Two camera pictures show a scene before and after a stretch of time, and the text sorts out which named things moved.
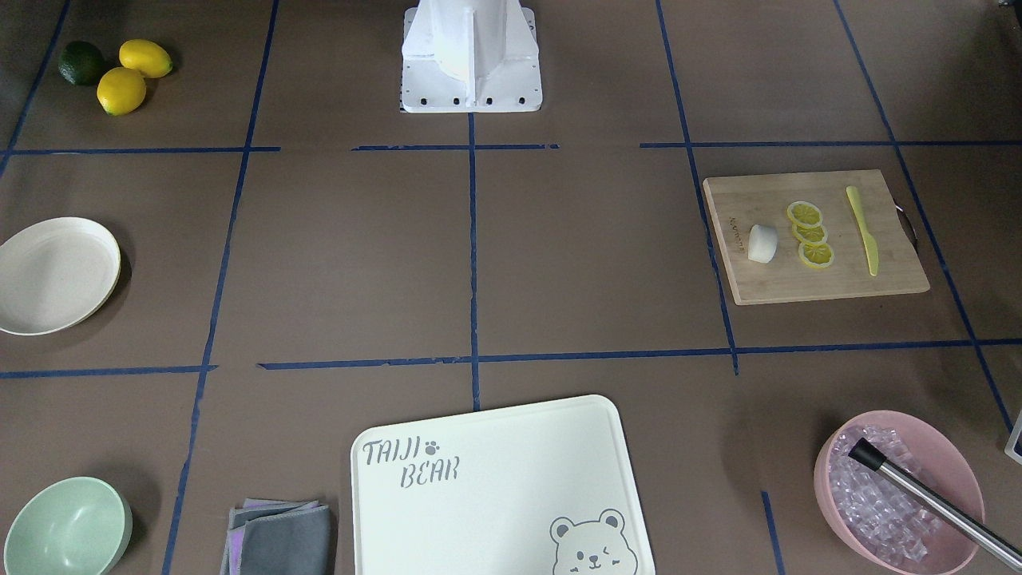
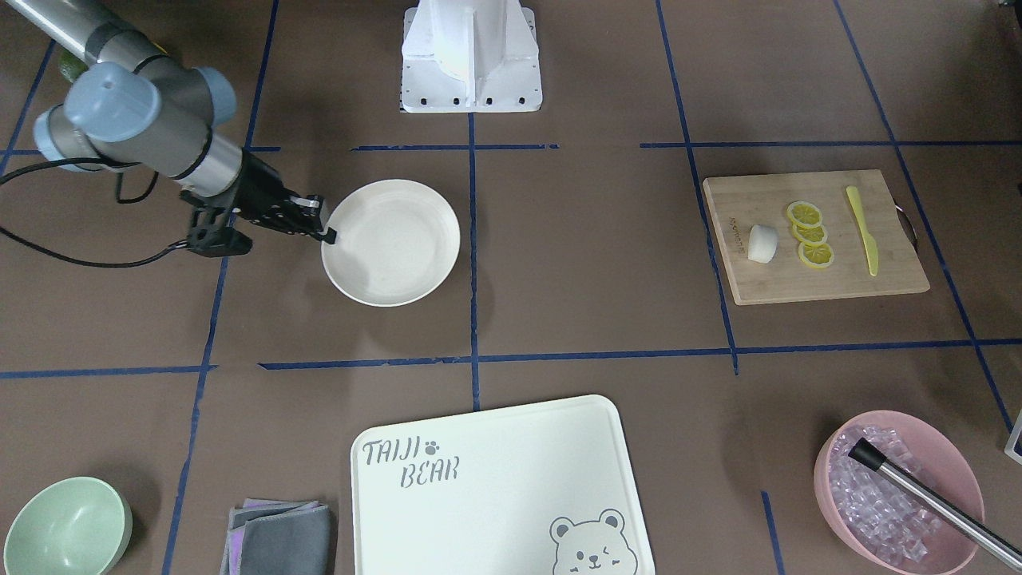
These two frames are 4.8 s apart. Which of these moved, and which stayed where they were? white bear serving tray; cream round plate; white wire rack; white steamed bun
Moved: cream round plate
Stayed: white wire rack; white bear serving tray; white steamed bun
